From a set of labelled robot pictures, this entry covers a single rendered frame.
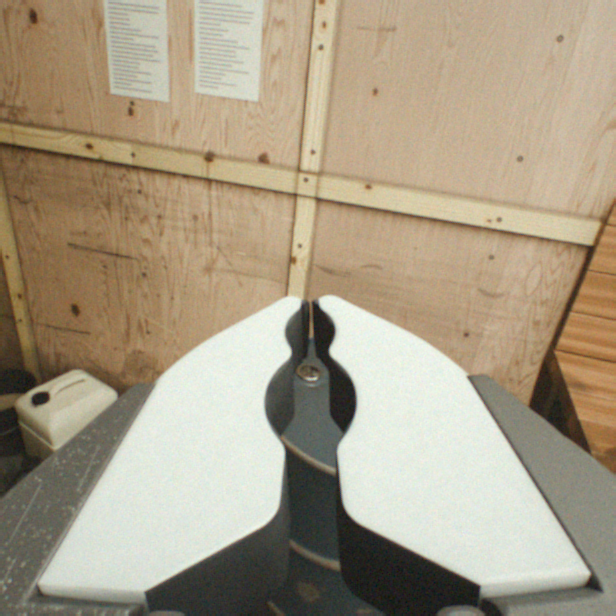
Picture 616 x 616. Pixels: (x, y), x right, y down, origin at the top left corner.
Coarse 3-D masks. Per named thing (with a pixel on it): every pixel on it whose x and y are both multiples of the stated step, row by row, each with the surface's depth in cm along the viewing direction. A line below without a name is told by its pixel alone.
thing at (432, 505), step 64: (320, 320) 11; (384, 320) 11; (384, 384) 9; (448, 384) 9; (384, 448) 7; (448, 448) 7; (384, 512) 6; (448, 512) 6; (512, 512) 6; (384, 576) 6; (448, 576) 6; (512, 576) 5; (576, 576) 5
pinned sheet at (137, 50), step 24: (120, 0) 146; (144, 0) 145; (120, 24) 150; (144, 24) 148; (120, 48) 153; (144, 48) 151; (120, 72) 156; (144, 72) 154; (144, 96) 158; (168, 96) 156
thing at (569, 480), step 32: (480, 384) 9; (512, 416) 8; (512, 448) 7; (544, 448) 7; (576, 448) 7; (544, 480) 7; (576, 480) 7; (608, 480) 7; (576, 512) 6; (608, 512) 6; (576, 544) 6; (608, 544) 6; (608, 576) 5; (480, 608) 6; (512, 608) 5; (544, 608) 5; (576, 608) 5; (608, 608) 5
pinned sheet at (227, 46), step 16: (208, 0) 140; (224, 0) 139; (240, 0) 138; (256, 0) 137; (208, 16) 142; (224, 16) 141; (240, 16) 140; (256, 16) 139; (208, 32) 144; (224, 32) 143; (240, 32) 142; (256, 32) 141; (208, 48) 146; (224, 48) 145; (240, 48) 144; (256, 48) 143; (208, 64) 148; (224, 64) 147; (240, 64) 146; (256, 64) 145; (208, 80) 150; (224, 80) 149; (240, 80) 148; (256, 80) 147; (224, 96) 151; (240, 96) 150; (256, 96) 149
